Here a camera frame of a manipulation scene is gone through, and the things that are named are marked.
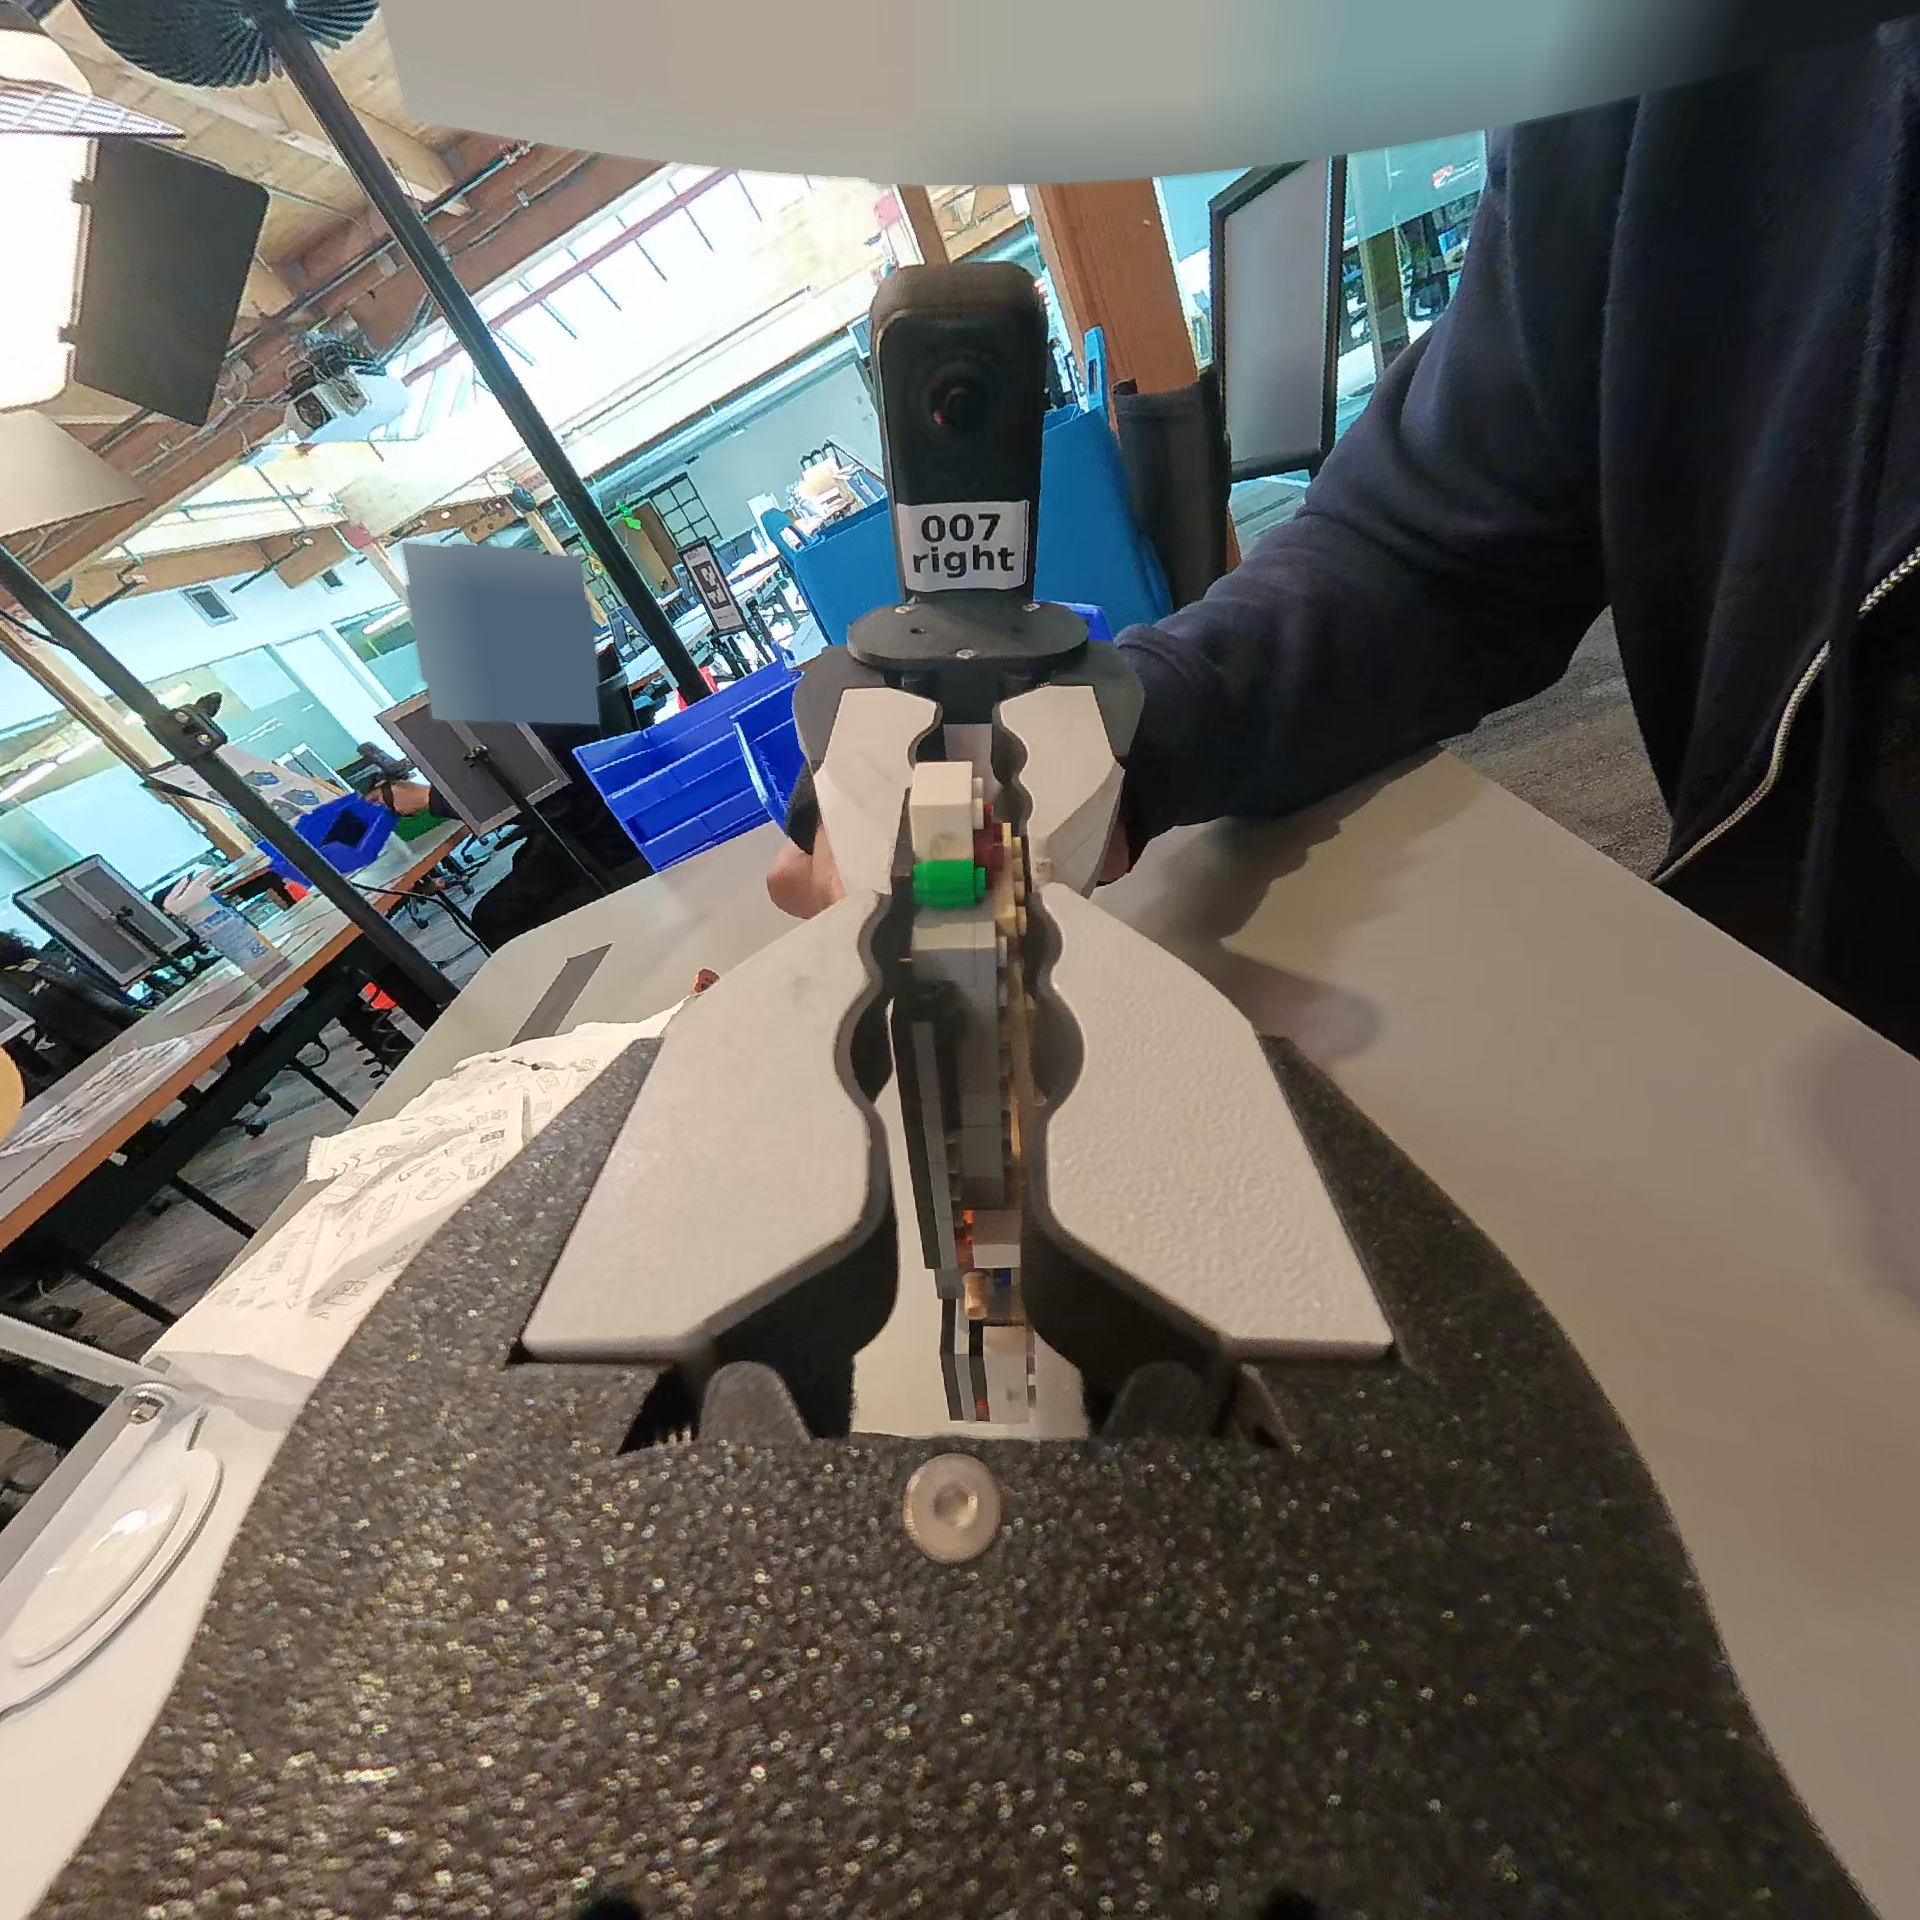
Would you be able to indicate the small blue parts bin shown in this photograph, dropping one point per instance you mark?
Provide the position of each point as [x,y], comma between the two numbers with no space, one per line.
[341,833]

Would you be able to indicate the studio light panel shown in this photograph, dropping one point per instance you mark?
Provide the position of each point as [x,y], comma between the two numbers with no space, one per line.
[149,285]

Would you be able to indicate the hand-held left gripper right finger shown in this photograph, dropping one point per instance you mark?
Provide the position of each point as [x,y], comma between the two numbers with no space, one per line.
[1201,1170]

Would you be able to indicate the grey toy brick model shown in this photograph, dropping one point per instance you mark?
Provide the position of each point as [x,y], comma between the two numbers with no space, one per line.
[961,960]

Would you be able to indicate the grey framed board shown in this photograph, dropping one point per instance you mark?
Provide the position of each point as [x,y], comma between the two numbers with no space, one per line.
[1275,323]

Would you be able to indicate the black light stand pole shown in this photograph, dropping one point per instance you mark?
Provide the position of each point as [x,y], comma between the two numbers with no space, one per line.
[224,781]
[494,376]

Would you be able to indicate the small desk monitor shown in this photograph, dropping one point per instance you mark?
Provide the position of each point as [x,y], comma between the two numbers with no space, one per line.
[91,915]

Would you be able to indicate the large blue storage bin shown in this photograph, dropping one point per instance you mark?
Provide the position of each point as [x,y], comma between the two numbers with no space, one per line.
[1103,510]

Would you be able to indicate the long wooden desk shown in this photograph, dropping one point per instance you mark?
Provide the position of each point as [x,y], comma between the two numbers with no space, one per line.
[182,1037]

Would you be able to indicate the ceiling mounted camera unit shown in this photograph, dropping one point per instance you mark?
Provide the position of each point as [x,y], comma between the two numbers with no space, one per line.
[338,390]

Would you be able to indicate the paper instruction sheet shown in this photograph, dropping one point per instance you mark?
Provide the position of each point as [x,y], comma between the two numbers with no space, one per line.
[389,1200]

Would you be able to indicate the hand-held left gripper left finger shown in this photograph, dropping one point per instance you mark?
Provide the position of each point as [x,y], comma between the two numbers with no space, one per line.
[720,1170]

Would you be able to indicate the person's right hand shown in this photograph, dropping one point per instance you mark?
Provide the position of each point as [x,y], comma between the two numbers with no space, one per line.
[797,886]

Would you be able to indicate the grey framed monitor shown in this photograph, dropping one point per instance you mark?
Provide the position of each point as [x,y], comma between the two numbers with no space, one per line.
[481,773]

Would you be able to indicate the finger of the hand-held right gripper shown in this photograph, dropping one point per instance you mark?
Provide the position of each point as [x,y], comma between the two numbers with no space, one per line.
[1067,758]
[866,781]

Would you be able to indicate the person's dark jacket torso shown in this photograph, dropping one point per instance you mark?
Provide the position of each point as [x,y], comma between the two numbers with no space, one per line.
[1770,523]

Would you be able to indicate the white oval stand base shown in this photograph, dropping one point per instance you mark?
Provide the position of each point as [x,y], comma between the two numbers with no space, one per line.
[89,1545]

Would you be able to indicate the person's right forearm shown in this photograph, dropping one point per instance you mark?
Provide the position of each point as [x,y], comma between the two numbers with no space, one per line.
[1349,600]

